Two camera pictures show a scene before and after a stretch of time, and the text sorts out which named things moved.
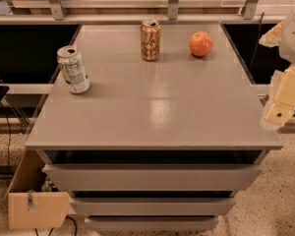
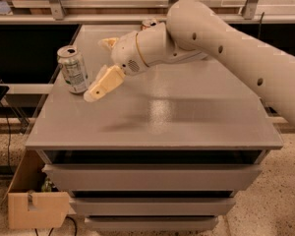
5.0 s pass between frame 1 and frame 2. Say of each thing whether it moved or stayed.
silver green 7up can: stayed
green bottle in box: stayed
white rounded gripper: moved
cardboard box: stayed
